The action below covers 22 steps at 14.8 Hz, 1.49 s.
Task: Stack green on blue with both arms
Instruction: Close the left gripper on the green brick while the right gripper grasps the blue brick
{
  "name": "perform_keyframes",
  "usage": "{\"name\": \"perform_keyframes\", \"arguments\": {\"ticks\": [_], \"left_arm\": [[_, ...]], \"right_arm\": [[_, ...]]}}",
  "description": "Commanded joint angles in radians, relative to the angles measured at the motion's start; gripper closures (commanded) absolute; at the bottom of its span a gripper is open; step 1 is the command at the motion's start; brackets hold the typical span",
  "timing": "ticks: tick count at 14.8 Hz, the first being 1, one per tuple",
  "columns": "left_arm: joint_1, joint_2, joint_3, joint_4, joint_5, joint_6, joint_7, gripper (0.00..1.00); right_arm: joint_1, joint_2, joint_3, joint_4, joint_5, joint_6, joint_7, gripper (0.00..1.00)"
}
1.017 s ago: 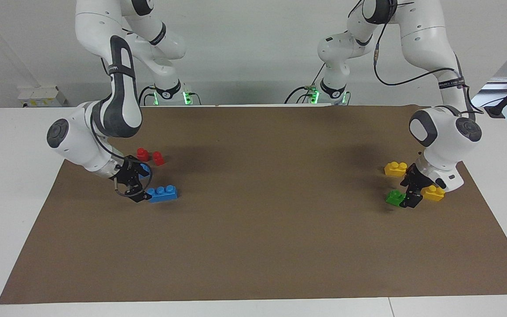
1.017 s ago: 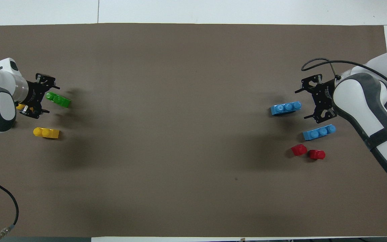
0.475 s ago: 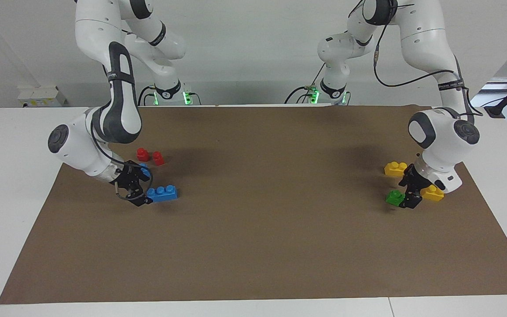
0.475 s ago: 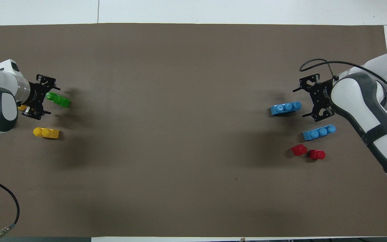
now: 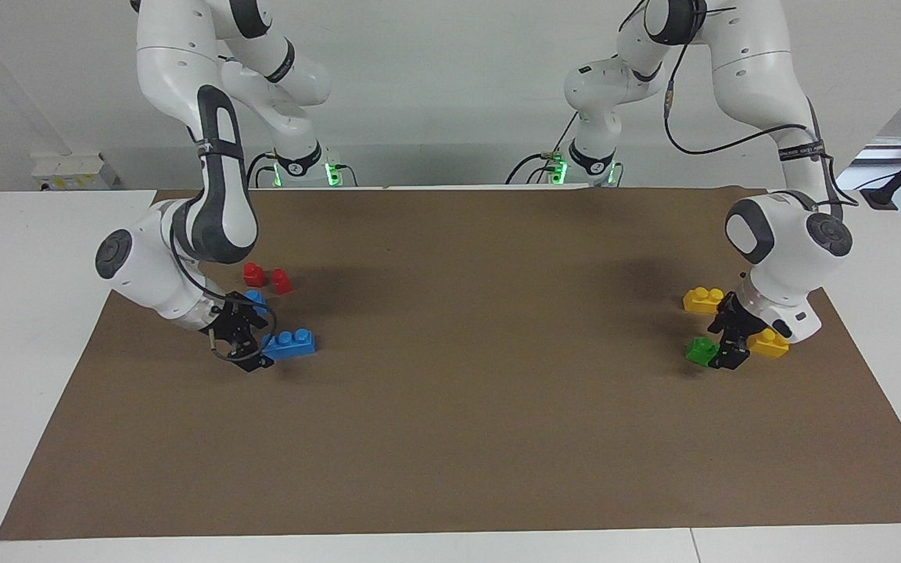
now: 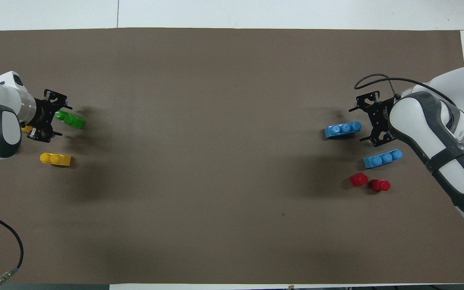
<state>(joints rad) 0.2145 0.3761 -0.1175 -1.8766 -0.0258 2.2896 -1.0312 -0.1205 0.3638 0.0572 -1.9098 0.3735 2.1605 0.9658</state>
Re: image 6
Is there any brown table mat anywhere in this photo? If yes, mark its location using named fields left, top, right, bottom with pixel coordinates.
left=0, top=27, right=464, bottom=284

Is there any blue three-stud toy brick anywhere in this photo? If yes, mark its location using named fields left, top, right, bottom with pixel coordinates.
left=362, top=149, right=403, bottom=169
left=324, top=121, right=362, bottom=139

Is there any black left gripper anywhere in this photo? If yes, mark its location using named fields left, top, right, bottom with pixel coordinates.
left=27, top=89, right=74, bottom=144

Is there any green two-stud toy brick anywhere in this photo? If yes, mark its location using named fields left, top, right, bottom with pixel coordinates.
left=54, top=110, right=85, bottom=130

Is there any red single-stud toy brick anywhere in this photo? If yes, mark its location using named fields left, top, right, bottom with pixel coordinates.
left=349, top=173, right=369, bottom=187
left=370, top=179, right=391, bottom=192

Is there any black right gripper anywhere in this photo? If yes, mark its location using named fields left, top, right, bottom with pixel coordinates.
left=348, top=91, right=396, bottom=148

